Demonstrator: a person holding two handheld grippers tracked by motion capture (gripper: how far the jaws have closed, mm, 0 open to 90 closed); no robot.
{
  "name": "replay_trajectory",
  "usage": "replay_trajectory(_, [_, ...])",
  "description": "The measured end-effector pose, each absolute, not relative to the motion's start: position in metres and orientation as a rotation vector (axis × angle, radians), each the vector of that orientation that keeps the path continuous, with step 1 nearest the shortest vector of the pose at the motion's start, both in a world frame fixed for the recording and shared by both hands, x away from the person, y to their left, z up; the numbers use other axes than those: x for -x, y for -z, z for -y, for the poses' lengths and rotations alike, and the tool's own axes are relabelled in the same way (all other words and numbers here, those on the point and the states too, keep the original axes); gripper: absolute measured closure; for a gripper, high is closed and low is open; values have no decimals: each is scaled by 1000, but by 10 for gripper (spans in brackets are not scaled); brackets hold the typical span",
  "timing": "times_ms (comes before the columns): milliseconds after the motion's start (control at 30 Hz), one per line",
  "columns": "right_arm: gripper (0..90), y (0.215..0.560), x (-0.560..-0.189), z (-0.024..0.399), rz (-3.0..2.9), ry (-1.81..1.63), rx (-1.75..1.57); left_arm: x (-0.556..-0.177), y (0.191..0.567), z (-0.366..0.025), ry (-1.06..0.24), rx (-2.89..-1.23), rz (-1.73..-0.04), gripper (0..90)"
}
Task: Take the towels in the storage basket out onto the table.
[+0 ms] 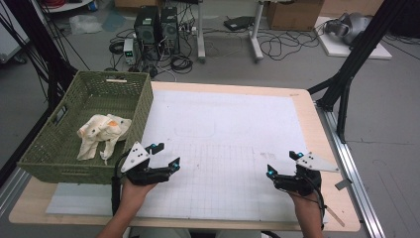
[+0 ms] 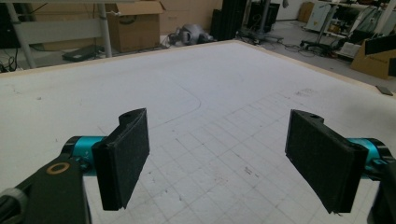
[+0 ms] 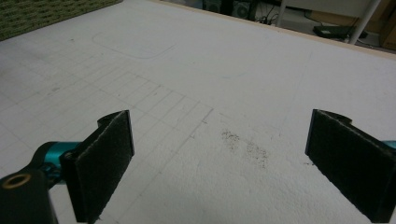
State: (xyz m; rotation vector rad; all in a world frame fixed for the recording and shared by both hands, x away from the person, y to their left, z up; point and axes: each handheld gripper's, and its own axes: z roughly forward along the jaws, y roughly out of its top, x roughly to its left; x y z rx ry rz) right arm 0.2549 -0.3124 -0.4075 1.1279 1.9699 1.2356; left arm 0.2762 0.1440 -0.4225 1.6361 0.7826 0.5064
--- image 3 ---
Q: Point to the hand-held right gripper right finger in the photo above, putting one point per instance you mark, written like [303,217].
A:
[351,165]

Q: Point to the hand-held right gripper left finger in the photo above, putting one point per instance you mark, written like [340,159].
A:
[99,161]

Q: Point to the green woven basket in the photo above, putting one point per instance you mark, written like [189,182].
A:
[37,15]

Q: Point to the black flat device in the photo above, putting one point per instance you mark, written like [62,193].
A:
[336,31]

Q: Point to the cardboard box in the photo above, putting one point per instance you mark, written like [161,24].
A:
[389,31]

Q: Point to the white desk leg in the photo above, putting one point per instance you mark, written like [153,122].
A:
[280,12]
[364,21]

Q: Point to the white foam mat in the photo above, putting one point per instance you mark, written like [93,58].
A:
[218,77]

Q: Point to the black computer tower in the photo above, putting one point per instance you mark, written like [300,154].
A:
[243,8]

